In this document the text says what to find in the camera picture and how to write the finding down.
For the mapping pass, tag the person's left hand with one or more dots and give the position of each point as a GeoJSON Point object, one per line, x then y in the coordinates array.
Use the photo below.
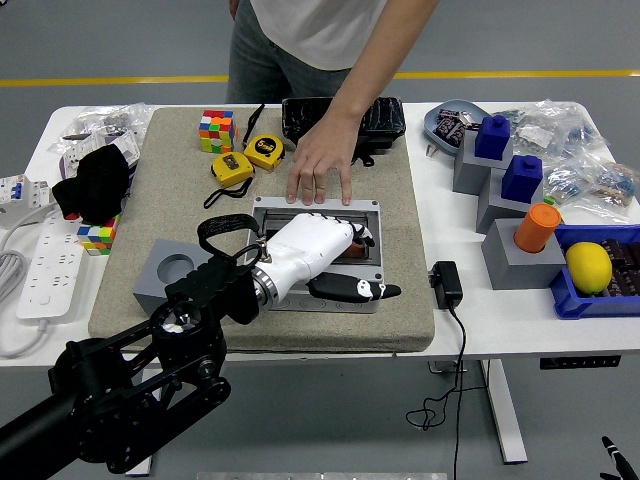
{"type": "Point", "coordinates": [325, 147]}

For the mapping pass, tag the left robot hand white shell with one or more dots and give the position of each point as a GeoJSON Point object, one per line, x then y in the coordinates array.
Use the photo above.
{"type": "Point", "coordinates": [310, 245]}

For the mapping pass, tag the person's right hand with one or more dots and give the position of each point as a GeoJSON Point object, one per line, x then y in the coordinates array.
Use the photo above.
{"type": "Point", "coordinates": [233, 7]}

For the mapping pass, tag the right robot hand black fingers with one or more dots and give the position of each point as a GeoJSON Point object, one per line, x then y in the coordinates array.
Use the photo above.
{"type": "Point", "coordinates": [614, 454]}

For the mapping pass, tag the grey electrical box clear lid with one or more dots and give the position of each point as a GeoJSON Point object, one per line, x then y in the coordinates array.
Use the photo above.
{"type": "Point", "coordinates": [372, 270]}

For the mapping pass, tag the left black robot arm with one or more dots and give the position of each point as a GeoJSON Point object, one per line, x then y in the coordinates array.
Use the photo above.
{"type": "Point", "coordinates": [125, 390]}

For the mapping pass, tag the person's left forearm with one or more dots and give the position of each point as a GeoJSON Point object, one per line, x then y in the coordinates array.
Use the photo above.
{"type": "Point", "coordinates": [385, 55]}

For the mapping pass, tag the yellow tape measure black face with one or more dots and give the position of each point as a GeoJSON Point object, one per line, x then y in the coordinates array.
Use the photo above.
{"type": "Point", "coordinates": [264, 150]}

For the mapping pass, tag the black plastic tray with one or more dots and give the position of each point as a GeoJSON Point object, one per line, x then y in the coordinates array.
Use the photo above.
{"type": "Point", "coordinates": [385, 117]}

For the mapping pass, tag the person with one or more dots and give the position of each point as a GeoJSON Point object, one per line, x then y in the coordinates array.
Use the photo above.
{"type": "Point", "coordinates": [300, 30]}

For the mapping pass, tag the grey-brown mat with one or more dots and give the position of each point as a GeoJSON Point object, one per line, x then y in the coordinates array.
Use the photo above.
{"type": "Point", "coordinates": [325, 330]}

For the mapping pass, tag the black table control panel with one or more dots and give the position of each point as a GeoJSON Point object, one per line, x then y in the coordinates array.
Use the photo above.
{"type": "Point", "coordinates": [580, 362]}

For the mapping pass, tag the small metal tweezers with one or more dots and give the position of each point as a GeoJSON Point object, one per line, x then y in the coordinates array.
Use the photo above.
{"type": "Point", "coordinates": [432, 150]}

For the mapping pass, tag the large colourful puzzle cube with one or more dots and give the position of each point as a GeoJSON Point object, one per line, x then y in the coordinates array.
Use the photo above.
{"type": "Point", "coordinates": [217, 131]}

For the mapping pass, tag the white table leg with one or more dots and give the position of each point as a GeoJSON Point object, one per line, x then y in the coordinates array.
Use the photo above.
{"type": "Point", "coordinates": [505, 415]}
{"type": "Point", "coordinates": [142, 466]}

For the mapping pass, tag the dark wrapped candy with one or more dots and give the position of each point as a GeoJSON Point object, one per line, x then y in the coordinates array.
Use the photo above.
{"type": "Point", "coordinates": [450, 132]}
{"type": "Point", "coordinates": [448, 115]}

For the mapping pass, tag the blue-grey oval dish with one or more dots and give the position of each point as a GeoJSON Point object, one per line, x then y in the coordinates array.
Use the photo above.
{"type": "Point", "coordinates": [452, 105]}

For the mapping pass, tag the black power adapter plug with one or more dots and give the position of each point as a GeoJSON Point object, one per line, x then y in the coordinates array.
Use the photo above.
{"type": "Point", "coordinates": [446, 282]}

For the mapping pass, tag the silver wrapped candy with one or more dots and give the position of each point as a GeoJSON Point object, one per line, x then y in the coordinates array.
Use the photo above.
{"type": "Point", "coordinates": [467, 121]}

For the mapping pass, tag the grey holder block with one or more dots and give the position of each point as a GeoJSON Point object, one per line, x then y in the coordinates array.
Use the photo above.
{"type": "Point", "coordinates": [470, 172]}
{"type": "Point", "coordinates": [515, 265]}
{"type": "Point", "coordinates": [492, 210]}

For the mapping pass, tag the clear bags of small parts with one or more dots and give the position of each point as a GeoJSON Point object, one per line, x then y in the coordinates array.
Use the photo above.
{"type": "Point", "coordinates": [125, 117]}

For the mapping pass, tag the blue plastic bin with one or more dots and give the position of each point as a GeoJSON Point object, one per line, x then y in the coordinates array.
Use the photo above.
{"type": "Point", "coordinates": [570, 300]}

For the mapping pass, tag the grey block with round hole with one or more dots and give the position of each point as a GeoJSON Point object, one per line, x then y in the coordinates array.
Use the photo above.
{"type": "Point", "coordinates": [150, 295]}

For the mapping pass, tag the blue knobbed block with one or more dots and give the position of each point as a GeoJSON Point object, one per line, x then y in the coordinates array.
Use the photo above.
{"type": "Point", "coordinates": [492, 137]}
{"type": "Point", "coordinates": [522, 180]}

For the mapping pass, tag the white purple packet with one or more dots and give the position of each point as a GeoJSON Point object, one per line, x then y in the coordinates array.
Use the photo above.
{"type": "Point", "coordinates": [125, 145]}

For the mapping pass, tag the dark brown components pile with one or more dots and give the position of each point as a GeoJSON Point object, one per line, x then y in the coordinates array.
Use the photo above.
{"type": "Point", "coordinates": [625, 270]}

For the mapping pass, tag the yellow lemon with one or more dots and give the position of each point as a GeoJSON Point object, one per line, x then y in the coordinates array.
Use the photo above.
{"type": "Point", "coordinates": [589, 265]}

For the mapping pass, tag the clear bag of components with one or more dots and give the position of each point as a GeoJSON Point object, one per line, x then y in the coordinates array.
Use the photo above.
{"type": "Point", "coordinates": [567, 182]}
{"type": "Point", "coordinates": [535, 132]}
{"type": "Point", "coordinates": [615, 187]}
{"type": "Point", "coordinates": [580, 132]}

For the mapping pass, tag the small colourful puzzle cube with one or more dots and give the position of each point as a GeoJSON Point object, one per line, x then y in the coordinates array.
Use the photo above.
{"type": "Point", "coordinates": [97, 237]}

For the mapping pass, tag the black cloth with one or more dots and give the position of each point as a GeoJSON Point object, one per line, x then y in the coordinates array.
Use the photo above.
{"type": "Point", "coordinates": [97, 180]}

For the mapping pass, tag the small green piece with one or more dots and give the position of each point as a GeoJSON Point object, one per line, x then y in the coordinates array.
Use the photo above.
{"type": "Point", "coordinates": [549, 200]}

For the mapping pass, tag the white power strip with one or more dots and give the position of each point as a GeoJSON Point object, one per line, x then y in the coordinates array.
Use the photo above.
{"type": "Point", "coordinates": [50, 270]}

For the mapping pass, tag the white circuit breaker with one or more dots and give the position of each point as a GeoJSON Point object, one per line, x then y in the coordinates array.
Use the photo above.
{"type": "Point", "coordinates": [25, 192]}

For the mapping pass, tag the metal bracket under table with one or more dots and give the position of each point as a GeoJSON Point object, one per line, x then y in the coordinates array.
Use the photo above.
{"type": "Point", "coordinates": [440, 367]}

